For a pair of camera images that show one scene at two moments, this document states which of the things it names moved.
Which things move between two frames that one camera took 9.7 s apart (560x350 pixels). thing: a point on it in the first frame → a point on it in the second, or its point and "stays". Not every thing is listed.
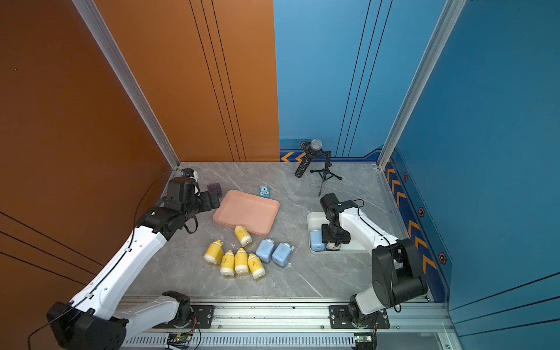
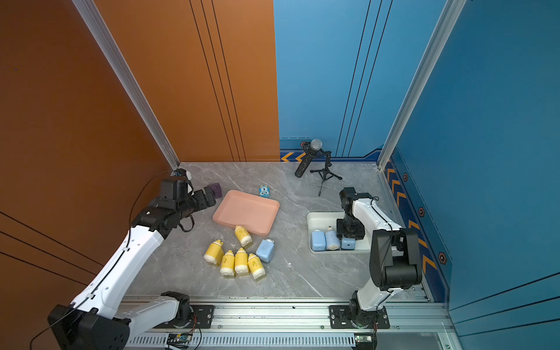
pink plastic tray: x=256 y=215 stays
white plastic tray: x=315 y=221 stays
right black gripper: x=343 y=238 → x=357 y=234
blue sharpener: x=282 y=254 → x=348 y=243
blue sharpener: x=316 y=241 stays
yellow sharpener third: x=241 y=262 stays
